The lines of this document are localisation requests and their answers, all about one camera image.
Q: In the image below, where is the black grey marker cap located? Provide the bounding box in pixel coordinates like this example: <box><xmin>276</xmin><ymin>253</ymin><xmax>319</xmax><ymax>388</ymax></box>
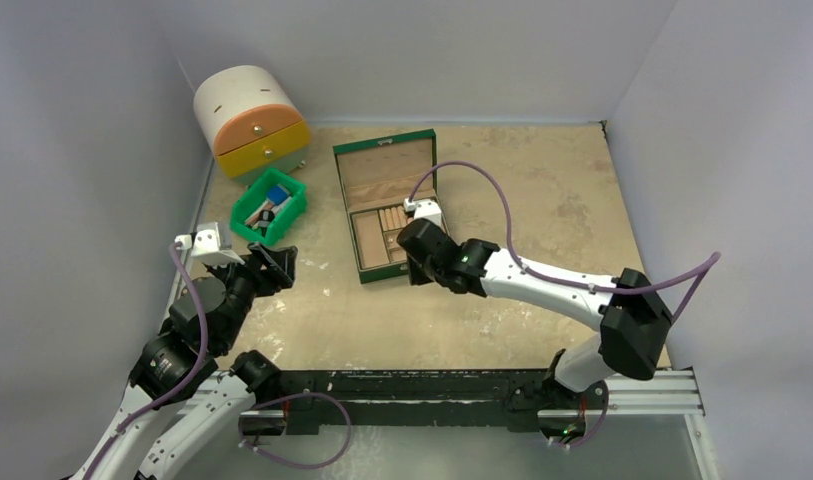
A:
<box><xmin>256</xmin><ymin>210</ymin><xmax>276</xmax><ymax>229</ymax></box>

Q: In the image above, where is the white drawer cabinet orange yellow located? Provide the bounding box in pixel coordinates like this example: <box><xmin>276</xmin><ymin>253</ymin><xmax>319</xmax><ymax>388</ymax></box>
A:
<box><xmin>193</xmin><ymin>65</ymin><xmax>311</xmax><ymax>185</ymax></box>

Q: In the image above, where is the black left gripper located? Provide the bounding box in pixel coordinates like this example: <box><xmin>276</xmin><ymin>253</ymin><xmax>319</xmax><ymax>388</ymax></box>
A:
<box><xmin>205</xmin><ymin>240</ymin><xmax>295</xmax><ymax>350</ymax></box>

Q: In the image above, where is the green jewelry tray insert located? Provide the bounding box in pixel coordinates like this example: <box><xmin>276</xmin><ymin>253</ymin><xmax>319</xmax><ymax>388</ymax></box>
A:
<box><xmin>349</xmin><ymin>202</ymin><xmax>447</xmax><ymax>272</ymax></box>

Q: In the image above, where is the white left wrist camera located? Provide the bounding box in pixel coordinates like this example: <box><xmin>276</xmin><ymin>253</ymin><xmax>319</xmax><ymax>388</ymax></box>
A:
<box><xmin>174</xmin><ymin>221</ymin><xmax>244</xmax><ymax>268</ymax></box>

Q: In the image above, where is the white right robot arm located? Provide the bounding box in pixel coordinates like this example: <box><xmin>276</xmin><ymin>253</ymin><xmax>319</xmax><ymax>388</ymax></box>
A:
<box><xmin>397</xmin><ymin>219</ymin><xmax>673</xmax><ymax>407</ymax></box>

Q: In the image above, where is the green jewelry box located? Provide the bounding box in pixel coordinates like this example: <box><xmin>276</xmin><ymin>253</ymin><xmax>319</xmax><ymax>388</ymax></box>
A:
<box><xmin>333</xmin><ymin>129</ymin><xmax>439</xmax><ymax>284</ymax></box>

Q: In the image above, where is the green plastic bin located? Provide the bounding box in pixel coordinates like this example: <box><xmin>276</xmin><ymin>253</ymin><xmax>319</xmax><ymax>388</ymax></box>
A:
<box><xmin>230</xmin><ymin>168</ymin><xmax>308</xmax><ymax>246</ymax></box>

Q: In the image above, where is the blue eraser block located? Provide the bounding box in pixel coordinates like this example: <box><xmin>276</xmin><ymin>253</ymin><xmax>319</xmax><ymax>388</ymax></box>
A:
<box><xmin>266</xmin><ymin>185</ymin><xmax>291</xmax><ymax>205</ymax></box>

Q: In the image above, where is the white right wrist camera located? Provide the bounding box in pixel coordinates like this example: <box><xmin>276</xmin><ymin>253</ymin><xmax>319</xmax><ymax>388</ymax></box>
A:
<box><xmin>403</xmin><ymin>198</ymin><xmax>443</xmax><ymax>228</ymax></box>

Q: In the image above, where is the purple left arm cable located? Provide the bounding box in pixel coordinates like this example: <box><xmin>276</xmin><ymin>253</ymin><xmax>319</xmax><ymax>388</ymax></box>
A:
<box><xmin>77</xmin><ymin>241</ymin><xmax>353</xmax><ymax>480</ymax></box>

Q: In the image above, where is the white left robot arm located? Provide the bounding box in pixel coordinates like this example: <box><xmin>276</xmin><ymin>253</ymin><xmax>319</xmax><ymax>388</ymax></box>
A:
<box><xmin>74</xmin><ymin>238</ymin><xmax>298</xmax><ymax>479</ymax></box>

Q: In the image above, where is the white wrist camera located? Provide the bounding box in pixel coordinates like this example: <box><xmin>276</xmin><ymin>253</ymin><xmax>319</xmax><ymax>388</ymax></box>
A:
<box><xmin>403</xmin><ymin>198</ymin><xmax>443</xmax><ymax>228</ymax></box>
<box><xmin>174</xmin><ymin>221</ymin><xmax>244</xmax><ymax>268</ymax></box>

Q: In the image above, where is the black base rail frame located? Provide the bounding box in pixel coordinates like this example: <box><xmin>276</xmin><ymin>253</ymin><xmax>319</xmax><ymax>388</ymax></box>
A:
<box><xmin>236</xmin><ymin>367</ymin><xmax>705</xmax><ymax>439</ymax></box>

